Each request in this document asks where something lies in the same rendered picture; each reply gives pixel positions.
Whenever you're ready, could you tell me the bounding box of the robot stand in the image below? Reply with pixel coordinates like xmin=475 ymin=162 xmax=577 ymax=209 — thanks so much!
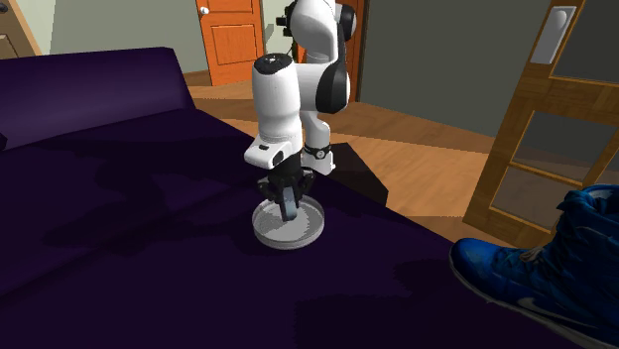
xmin=302 ymin=142 xmax=390 ymax=209

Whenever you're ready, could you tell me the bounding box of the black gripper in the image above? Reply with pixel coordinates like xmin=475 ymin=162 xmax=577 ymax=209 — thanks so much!
xmin=257 ymin=153 xmax=317 ymax=203

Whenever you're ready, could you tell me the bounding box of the wooden door with glass panes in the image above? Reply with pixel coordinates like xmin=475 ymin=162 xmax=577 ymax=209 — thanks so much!
xmin=461 ymin=0 xmax=619 ymax=251

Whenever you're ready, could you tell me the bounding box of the grey blue cylinder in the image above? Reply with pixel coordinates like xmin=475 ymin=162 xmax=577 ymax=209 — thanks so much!
xmin=280 ymin=185 xmax=300 ymax=223

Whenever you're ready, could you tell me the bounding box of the grey round plate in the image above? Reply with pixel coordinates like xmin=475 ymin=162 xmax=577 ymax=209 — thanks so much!
xmin=251 ymin=194 xmax=325 ymax=251

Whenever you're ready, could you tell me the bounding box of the blue sneaker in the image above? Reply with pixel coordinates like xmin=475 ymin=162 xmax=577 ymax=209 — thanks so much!
xmin=447 ymin=183 xmax=619 ymax=349

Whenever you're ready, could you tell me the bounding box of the tan wooden door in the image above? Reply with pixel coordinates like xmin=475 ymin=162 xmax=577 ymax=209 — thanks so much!
xmin=0 ymin=0 xmax=43 ymax=61

